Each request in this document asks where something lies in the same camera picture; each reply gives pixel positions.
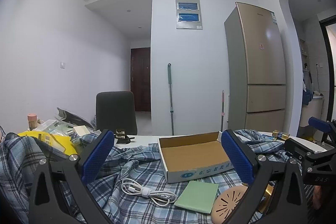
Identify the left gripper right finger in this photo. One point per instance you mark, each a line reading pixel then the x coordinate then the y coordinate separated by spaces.
pixel 287 203

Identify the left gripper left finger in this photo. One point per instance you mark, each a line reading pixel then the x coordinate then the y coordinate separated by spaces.
pixel 47 201

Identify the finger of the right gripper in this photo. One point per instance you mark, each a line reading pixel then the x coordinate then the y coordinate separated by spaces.
pixel 328 129
pixel 300 151

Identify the beige round perforated pad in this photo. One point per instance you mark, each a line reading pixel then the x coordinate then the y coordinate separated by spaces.
pixel 226 202

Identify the green notebook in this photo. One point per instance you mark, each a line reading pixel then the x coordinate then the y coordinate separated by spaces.
pixel 198 196

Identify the shallow cardboard box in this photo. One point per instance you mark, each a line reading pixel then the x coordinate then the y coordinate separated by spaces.
pixel 191 157

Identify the gold blue long box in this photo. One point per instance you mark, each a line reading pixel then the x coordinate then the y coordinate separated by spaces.
pixel 266 198

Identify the right hand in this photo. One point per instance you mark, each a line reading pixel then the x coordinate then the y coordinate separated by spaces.
pixel 317 197

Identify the gold cigarette pack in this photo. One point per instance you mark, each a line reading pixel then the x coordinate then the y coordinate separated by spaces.
pixel 280 135

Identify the yellow plastic bag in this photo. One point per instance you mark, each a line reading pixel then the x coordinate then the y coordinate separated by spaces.
pixel 60 142

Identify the gold refrigerator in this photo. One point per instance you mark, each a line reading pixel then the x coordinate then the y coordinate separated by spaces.
pixel 257 69

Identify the small cream box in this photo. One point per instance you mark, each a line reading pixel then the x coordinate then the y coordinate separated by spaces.
pixel 81 130

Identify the pink capped bottle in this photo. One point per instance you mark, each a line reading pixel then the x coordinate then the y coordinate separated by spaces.
pixel 32 121

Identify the black grey bag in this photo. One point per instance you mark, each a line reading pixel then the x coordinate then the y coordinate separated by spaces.
pixel 71 118

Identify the small black stand ornament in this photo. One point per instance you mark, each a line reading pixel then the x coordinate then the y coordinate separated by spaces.
pixel 121 137

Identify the black chair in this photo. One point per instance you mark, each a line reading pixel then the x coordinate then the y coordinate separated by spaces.
pixel 116 111

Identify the dark brown door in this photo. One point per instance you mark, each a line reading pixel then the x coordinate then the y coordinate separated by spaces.
pixel 140 78

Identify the electrical panel box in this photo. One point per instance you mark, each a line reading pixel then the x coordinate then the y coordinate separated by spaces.
pixel 188 15

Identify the wall light switch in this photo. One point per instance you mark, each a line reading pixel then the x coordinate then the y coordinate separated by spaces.
pixel 62 64

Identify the green handled mop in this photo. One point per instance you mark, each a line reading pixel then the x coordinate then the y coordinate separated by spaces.
pixel 171 97

